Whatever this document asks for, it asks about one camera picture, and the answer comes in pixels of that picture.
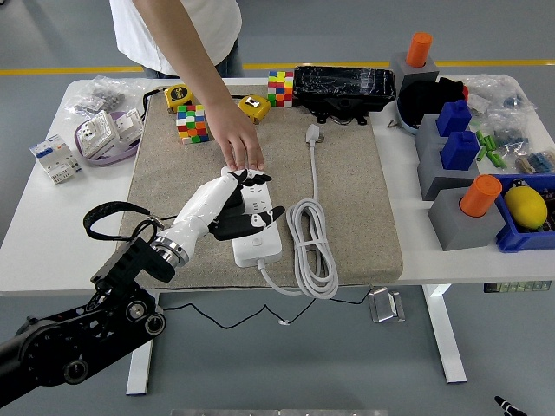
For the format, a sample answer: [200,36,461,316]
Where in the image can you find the grey block with hole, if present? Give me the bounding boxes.
[415,114,450,151]
[417,141,493,201]
[428,189,507,252]
[389,52,441,94]

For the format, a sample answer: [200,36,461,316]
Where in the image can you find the yellow tape measure black label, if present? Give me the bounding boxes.
[164,84,194,114]

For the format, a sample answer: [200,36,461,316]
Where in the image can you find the person's hand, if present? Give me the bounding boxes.
[212,100,265,172]

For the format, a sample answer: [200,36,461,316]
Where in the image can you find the yellow tape measure silver clip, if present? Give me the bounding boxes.
[238,94,271,126]

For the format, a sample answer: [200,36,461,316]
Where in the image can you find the white table leg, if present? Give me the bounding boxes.
[422,283,468,386]
[125,292,160,396]

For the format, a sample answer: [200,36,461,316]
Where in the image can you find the clear bag of blue parts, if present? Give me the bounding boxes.
[492,116,532,151]

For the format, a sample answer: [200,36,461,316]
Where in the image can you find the silver metal floor box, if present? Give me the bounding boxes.
[367,285,407,324]

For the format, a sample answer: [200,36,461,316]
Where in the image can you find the white power strip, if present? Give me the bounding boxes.
[220,166,283,268]

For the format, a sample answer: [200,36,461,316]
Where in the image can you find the black cloth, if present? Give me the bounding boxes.
[397,76,467,129]

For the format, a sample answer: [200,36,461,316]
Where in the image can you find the clear bag of grey parts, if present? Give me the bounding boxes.
[63,75,153,117]

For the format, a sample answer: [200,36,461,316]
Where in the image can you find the yellow lemon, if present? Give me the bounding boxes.
[504,185,549,230]

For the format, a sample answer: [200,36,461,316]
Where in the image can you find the light blue dish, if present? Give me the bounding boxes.
[395,98,421,135]

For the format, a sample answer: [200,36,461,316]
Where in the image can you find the blue block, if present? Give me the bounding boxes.
[441,130,481,172]
[435,100,473,138]

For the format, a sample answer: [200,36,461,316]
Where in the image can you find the colourful puzzle cube tower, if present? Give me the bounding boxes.
[176,103,211,146]
[267,70,296,108]

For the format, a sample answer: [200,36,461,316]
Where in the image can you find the table height control panel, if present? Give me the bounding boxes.
[483,281,552,295]

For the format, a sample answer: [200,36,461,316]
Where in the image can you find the blue plastic bin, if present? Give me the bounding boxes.
[488,173,555,254]

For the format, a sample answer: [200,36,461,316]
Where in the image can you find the black film-wrapped box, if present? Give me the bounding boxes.
[293,65,398,127]

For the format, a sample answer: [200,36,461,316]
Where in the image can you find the white wall socket panel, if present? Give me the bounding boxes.
[112,107,144,144]
[79,110,119,157]

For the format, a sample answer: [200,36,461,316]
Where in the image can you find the orange cylinder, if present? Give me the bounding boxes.
[460,174,503,218]
[405,32,434,69]

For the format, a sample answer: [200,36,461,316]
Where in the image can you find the white circuit breaker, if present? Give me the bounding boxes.
[29,133,84,185]

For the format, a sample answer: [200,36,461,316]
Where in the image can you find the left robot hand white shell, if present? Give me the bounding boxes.
[155,169,286,257]

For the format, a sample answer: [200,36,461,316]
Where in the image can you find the thin black adapter cord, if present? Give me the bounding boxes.
[162,283,375,329]

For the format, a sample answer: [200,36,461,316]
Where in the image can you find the white power strip cable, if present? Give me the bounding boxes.
[255,123,340,300]

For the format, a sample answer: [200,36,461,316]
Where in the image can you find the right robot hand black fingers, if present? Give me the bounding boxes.
[493,394,526,416]

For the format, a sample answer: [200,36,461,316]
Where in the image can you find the beige mat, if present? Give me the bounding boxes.
[111,84,404,290]

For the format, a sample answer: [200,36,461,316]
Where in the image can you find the purple tray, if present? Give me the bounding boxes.
[74,110,145,168]

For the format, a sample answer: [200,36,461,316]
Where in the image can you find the black tape measure strap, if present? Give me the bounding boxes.
[141,88,169,114]

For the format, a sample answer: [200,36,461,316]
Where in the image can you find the person's torso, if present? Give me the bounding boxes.
[108,0,244,80]

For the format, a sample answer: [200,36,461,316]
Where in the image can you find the clear bag of small parts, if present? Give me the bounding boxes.
[466,74,539,116]

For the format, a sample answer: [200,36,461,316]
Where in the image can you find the clear bag of connectors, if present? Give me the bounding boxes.
[513,149,555,175]

